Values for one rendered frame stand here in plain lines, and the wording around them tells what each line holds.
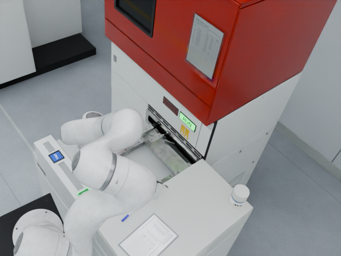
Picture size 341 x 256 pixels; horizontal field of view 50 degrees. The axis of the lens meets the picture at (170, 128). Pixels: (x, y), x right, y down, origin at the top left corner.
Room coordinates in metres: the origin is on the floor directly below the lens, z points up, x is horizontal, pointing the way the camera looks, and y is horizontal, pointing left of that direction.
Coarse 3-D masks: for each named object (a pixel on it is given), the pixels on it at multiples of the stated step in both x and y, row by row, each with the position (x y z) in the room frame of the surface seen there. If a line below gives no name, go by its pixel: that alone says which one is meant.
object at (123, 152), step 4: (140, 140) 1.28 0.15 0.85; (136, 144) 1.25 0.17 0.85; (140, 144) 1.26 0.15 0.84; (144, 144) 1.28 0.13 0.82; (128, 148) 1.21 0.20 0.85; (132, 148) 1.22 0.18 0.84; (136, 148) 1.24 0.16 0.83; (120, 152) 1.17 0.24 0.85; (124, 152) 1.18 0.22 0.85; (128, 152) 1.20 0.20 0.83
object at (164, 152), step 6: (144, 138) 1.28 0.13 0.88; (156, 144) 1.25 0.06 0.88; (162, 144) 1.26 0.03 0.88; (156, 150) 1.21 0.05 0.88; (162, 150) 1.21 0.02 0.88; (168, 150) 1.22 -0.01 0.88; (162, 156) 1.17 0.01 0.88; (168, 156) 1.18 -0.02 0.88; (174, 156) 1.19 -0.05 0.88; (168, 162) 1.15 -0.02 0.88; (174, 162) 1.15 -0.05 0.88; (180, 162) 1.16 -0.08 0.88; (168, 168) 1.13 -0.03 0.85; (174, 168) 1.11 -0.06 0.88
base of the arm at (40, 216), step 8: (24, 216) 0.63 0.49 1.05; (32, 216) 0.64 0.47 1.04; (40, 216) 0.65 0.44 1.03; (48, 216) 0.66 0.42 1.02; (56, 216) 0.67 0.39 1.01; (16, 224) 0.60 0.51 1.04; (24, 224) 0.61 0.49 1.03; (32, 224) 0.59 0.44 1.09; (40, 224) 0.57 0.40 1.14; (48, 224) 0.57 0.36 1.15; (56, 224) 0.65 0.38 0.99; (16, 232) 0.57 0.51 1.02; (16, 240) 0.55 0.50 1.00
